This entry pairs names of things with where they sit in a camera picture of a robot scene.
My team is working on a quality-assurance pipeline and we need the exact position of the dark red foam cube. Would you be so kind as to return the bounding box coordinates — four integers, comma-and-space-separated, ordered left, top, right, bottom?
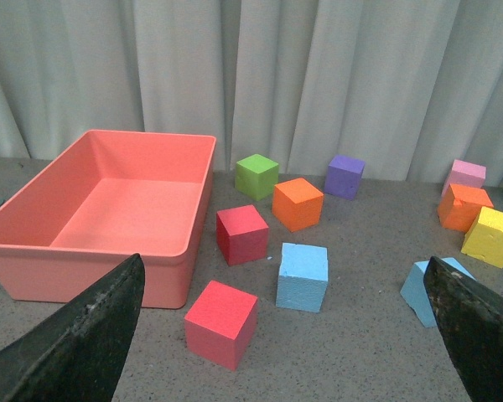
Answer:
216, 204, 269, 266

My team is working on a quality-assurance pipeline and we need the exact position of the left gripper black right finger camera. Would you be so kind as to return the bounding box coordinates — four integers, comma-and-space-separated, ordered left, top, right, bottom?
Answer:
423, 256, 503, 401

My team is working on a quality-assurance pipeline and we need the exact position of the pink foam cube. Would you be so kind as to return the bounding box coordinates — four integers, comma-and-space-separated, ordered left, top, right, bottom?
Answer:
441, 159, 486, 196

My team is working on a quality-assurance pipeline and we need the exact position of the light blue foam cube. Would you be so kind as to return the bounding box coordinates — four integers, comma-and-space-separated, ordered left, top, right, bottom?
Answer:
276, 243, 329, 313
399, 256, 477, 329

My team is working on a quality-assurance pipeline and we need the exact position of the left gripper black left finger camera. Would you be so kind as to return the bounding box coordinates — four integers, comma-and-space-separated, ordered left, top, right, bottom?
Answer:
0, 254, 145, 401

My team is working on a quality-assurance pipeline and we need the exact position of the pink plastic bin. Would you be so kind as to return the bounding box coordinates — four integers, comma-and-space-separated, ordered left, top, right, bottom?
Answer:
0, 130, 216, 309

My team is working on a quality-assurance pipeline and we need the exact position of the chipped orange foam cube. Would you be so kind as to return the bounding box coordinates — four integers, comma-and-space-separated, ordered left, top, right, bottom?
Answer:
437, 183, 494, 233

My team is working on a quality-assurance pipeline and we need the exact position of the yellow foam cube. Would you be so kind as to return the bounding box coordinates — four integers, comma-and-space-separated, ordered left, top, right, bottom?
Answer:
460, 207, 503, 269

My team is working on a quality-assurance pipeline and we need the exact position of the purple foam cube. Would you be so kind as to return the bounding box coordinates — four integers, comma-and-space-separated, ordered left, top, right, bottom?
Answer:
324, 155, 366, 200

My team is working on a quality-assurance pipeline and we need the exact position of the grey curtain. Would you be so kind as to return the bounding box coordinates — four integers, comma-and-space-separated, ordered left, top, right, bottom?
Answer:
0, 1, 503, 186

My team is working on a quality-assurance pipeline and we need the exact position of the green foam cube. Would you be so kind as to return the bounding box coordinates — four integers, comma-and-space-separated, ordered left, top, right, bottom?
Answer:
235, 154, 279, 201

